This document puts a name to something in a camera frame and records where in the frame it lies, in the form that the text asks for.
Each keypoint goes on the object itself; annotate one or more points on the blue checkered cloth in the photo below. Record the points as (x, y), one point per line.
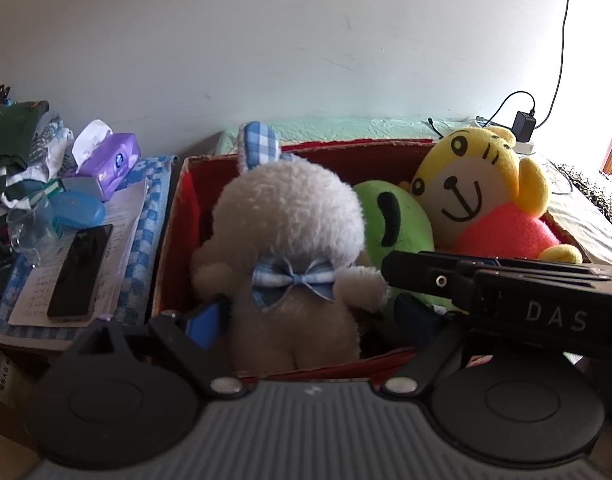
(134, 299)

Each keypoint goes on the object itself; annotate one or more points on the yellow green cartoon bedsheet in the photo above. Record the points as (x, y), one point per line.
(568, 208)

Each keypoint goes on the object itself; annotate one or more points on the camouflage blanket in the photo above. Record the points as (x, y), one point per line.
(593, 185)

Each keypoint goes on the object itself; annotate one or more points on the blue glasses case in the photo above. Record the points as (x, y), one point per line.
(76, 210)

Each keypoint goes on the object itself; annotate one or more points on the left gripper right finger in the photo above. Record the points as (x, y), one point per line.
(436, 341)

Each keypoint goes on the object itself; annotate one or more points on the white plush bunny plaid ears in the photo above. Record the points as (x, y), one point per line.
(287, 234)

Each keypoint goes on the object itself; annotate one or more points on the green white clothing pile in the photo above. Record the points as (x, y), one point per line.
(35, 146)

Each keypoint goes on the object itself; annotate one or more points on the black smartphone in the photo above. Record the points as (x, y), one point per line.
(80, 277)

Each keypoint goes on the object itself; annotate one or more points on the clear plastic cup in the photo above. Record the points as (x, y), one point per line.
(33, 230)

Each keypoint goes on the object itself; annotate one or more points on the red cardboard box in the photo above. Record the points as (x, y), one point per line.
(190, 225)

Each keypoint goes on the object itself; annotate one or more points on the yellow tiger plush toy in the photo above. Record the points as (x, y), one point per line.
(483, 200)

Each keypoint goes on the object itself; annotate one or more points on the purple tissue pack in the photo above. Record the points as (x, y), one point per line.
(103, 158)

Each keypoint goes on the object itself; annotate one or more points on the green frog plush toy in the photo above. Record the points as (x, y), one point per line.
(393, 219)

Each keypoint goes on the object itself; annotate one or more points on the black plug adapter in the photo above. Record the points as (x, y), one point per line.
(523, 126)

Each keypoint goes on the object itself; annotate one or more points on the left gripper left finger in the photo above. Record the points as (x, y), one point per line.
(182, 344)

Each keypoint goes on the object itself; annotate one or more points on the white power strip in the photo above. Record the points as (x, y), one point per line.
(524, 148)

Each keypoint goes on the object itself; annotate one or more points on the printed paper sheets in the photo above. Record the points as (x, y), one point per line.
(31, 307)

